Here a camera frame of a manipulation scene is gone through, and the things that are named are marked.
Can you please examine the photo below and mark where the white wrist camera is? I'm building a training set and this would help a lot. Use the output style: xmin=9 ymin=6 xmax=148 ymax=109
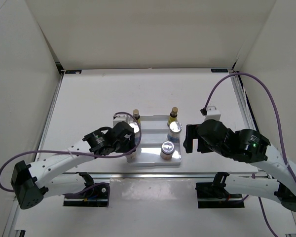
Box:
xmin=112 ymin=114 xmax=133 ymax=126
xmin=200 ymin=106 xmax=221 ymax=121

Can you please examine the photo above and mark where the white tiered plastic tray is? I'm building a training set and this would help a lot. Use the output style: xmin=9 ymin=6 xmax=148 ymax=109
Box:
xmin=126 ymin=115 xmax=182 ymax=167

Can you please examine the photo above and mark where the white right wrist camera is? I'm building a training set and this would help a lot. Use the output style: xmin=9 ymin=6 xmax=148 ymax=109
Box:
xmin=200 ymin=106 xmax=221 ymax=121

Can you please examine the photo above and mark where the brown spice jar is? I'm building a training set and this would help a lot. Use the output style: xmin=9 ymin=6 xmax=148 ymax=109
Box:
xmin=125 ymin=151 xmax=137 ymax=163

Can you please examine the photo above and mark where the white cap spice jar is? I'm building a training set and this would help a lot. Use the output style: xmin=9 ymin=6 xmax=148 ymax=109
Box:
xmin=160 ymin=141 xmax=175 ymax=160

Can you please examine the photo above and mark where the yellow bottle tan cap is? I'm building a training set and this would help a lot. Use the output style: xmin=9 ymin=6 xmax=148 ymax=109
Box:
xmin=167 ymin=107 xmax=178 ymax=127

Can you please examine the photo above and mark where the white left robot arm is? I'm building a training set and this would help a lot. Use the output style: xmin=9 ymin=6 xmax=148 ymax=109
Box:
xmin=11 ymin=121 xmax=136 ymax=210

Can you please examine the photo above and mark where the blue label shaker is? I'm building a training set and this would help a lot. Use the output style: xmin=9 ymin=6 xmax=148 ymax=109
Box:
xmin=129 ymin=122 xmax=140 ymax=145
xmin=167 ymin=121 xmax=183 ymax=143

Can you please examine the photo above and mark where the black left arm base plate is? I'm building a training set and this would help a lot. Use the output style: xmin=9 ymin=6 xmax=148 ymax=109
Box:
xmin=63 ymin=182 xmax=111 ymax=207

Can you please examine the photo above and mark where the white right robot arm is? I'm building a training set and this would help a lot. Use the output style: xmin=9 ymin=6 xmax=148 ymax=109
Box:
xmin=183 ymin=119 xmax=296 ymax=212

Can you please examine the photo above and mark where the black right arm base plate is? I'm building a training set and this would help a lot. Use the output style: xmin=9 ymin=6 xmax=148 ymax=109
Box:
xmin=195 ymin=182 xmax=245 ymax=209

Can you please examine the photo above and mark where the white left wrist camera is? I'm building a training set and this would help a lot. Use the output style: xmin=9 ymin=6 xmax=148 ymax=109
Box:
xmin=112 ymin=114 xmax=133 ymax=126

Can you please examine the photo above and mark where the yellow bottle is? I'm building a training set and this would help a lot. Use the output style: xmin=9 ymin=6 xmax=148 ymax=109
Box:
xmin=133 ymin=109 xmax=141 ymax=127

